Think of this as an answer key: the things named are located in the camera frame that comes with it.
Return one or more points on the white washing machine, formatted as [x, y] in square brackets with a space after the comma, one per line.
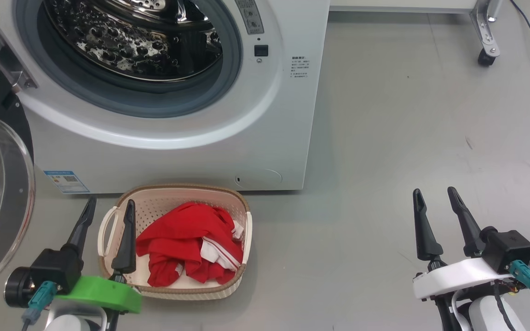
[246, 138]

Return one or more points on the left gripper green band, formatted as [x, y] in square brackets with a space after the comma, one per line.
[104, 294]

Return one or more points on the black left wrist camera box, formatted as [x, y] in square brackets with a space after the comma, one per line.
[48, 271]

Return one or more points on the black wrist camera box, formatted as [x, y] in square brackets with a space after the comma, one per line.
[509, 250]
[48, 271]

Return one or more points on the metal cart frame with caster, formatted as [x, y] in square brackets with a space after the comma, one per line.
[483, 27]

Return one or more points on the cream perforated laundry basket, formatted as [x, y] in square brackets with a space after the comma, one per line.
[154, 207]

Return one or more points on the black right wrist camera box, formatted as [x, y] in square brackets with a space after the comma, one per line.
[509, 250]

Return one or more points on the blue energy label sticker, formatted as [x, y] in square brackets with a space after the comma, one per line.
[67, 181]

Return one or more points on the red garment with white trim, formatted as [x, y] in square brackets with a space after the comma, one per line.
[177, 234]

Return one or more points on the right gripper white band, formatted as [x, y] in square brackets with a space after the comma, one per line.
[463, 276]

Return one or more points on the black round washing machine door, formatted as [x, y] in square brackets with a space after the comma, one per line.
[12, 193]

